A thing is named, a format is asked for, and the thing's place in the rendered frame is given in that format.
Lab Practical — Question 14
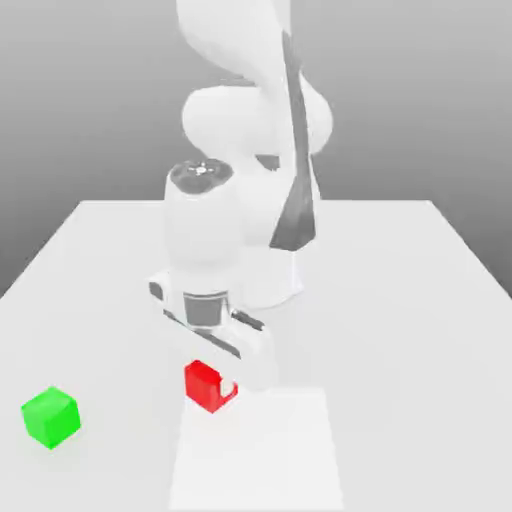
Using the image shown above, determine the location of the small red cube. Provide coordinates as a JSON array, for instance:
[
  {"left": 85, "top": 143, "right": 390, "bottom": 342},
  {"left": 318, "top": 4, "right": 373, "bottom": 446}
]
[{"left": 183, "top": 358, "right": 240, "bottom": 415}]

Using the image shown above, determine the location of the small green cube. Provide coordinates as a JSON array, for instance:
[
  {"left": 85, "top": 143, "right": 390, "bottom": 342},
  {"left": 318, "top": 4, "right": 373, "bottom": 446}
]
[{"left": 20, "top": 384, "right": 82, "bottom": 451}]

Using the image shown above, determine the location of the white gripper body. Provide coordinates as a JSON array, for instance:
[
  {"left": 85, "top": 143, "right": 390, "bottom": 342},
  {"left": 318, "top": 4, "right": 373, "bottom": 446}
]
[{"left": 161, "top": 307, "right": 280, "bottom": 394}]

